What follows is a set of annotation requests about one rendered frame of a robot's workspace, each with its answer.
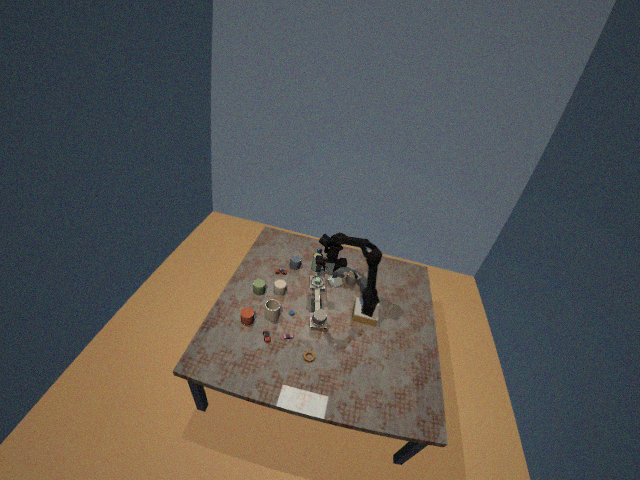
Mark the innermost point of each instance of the orange cylinder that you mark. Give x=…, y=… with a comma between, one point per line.
x=247, y=316

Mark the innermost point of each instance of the white round dish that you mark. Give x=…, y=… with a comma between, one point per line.
x=335, y=281

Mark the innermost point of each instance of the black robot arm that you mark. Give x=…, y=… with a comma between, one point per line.
x=369, y=294

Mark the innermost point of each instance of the olive green cylinder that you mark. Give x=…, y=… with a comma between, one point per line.
x=259, y=286

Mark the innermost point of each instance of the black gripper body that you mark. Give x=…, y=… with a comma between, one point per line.
x=331, y=259

